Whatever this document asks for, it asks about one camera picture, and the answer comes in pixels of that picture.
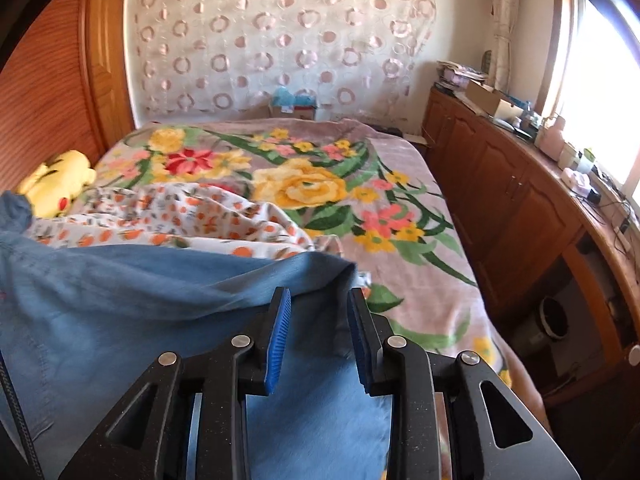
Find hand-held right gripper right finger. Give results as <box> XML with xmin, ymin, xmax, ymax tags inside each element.
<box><xmin>348</xmin><ymin>287</ymin><xmax>581</xmax><ymax>480</ymax></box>

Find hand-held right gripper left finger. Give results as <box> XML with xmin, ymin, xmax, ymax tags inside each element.
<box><xmin>57</xmin><ymin>287</ymin><xmax>292</xmax><ymax>480</ymax></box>

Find blue denim pants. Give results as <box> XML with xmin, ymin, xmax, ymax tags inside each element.
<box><xmin>0</xmin><ymin>192</ymin><xmax>36</xmax><ymax>236</ymax></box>
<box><xmin>0</xmin><ymin>230</ymin><xmax>393</xmax><ymax>480</ymax></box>

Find folded blue denim pants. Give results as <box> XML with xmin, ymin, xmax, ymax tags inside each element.
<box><xmin>0</xmin><ymin>192</ymin><xmax>36</xmax><ymax>236</ymax></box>

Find floral blanket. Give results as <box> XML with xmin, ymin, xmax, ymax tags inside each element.
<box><xmin>92</xmin><ymin>117</ymin><xmax>513</xmax><ymax>391</ymax></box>

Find grey trash bin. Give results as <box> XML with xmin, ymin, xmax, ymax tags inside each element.
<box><xmin>510</xmin><ymin>297</ymin><xmax>571</xmax><ymax>361</ymax></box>

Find long wooden cabinet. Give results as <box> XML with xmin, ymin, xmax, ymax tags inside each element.
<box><xmin>421</xmin><ymin>85</ymin><xmax>640</xmax><ymax>411</ymax></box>

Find cardboard box with blue cloth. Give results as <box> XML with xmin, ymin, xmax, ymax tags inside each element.
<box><xmin>269</xmin><ymin>87</ymin><xmax>318</xmax><ymax>121</ymax></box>

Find yellow plush toy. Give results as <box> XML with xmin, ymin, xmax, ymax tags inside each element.
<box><xmin>16</xmin><ymin>150</ymin><xmax>97</xmax><ymax>218</ymax></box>

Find open cardboard box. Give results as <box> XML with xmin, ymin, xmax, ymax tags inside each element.
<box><xmin>465</xmin><ymin>80</ymin><xmax>518</xmax><ymax>117</ymax></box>

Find white plastic jug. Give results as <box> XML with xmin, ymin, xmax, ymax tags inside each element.
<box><xmin>537</xmin><ymin>115</ymin><xmax>566</xmax><ymax>148</ymax></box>

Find stack of papers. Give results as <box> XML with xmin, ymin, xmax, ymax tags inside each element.
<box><xmin>435</xmin><ymin>59</ymin><xmax>488</xmax><ymax>92</ymax></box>

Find small potted plant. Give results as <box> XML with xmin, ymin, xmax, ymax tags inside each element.
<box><xmin>574</xmin><ymin>147</ymin><xmax>598</xmax><ymax>175</ymax></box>

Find circle patterned sheer curtain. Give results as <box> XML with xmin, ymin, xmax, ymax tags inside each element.
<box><xmin>122</xmin><ymin>0</ymin><xmax>438</xmax><ymax>128</ymax></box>

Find wooden headboard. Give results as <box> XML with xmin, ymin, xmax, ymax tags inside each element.
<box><xmin>0</xmin><ymin>0</ymin><xmax>136</xmax><ymax>196</ymax></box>

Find beige window curtain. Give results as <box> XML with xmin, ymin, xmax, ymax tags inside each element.
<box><xmin>487</xmin><ymin>0</ymin><xmax>526</xmax><ymax>91</ymax></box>

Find window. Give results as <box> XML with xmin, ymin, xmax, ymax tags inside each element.
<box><xmin>537</xmin><ymin>0</ymin><xmax>640</xmax><ymax>191</ymax></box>

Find black braided cable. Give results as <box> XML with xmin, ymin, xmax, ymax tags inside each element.
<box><xmin>0</xmin><ymin>347</ymin><xmax>38</xmax><ymax>480</ymax></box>

